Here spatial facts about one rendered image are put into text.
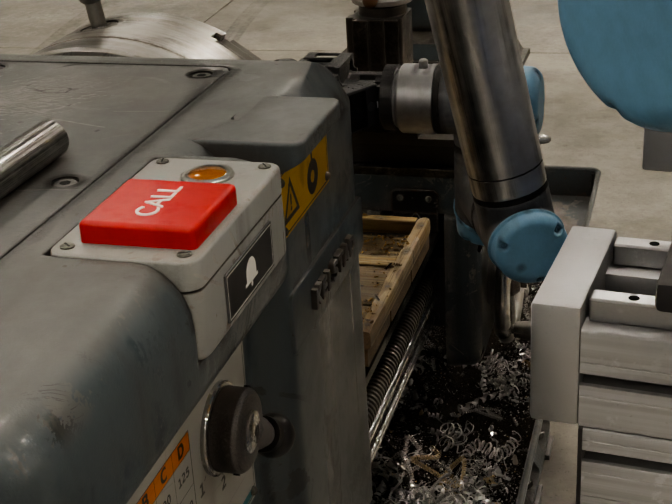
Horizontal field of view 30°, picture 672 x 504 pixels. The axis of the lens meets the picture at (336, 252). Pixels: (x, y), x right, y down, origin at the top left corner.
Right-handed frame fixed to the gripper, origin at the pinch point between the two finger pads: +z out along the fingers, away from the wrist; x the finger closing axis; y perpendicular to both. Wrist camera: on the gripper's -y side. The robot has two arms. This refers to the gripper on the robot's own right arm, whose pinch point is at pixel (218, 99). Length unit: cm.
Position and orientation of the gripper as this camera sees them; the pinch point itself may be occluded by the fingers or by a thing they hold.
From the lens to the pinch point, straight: 140.8
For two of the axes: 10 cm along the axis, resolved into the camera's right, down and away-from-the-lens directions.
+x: -0.6, -9.1, -4.1
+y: 2.7, -4.1, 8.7
